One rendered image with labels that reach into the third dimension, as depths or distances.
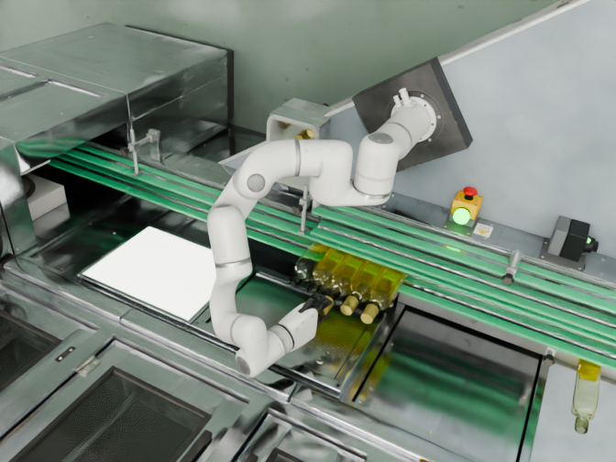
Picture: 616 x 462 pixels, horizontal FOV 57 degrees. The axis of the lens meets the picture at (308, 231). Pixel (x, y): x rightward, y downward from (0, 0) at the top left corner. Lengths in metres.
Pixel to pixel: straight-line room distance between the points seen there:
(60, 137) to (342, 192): 1.05
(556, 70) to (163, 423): 1.29
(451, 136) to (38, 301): 1.29
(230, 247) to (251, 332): 0.20
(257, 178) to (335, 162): 0.19
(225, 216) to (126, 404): 0.57
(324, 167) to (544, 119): 0.60
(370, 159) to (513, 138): 0.46
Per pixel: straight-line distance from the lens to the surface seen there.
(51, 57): 2.65
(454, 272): 1.65
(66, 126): 2.06
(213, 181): 1.95
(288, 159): 1.28
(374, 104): 1.63
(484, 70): 1.58
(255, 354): 1.35
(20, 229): 2.05
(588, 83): 1.56
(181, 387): 1.58
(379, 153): 1.32
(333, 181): 1.32
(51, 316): 1.84
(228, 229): 1.28
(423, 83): 1.56
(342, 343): 1.63
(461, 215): 1.63
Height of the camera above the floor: 2.25
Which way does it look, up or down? 49 degrees down
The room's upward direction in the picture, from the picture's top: 137 degrees counter-clockwise
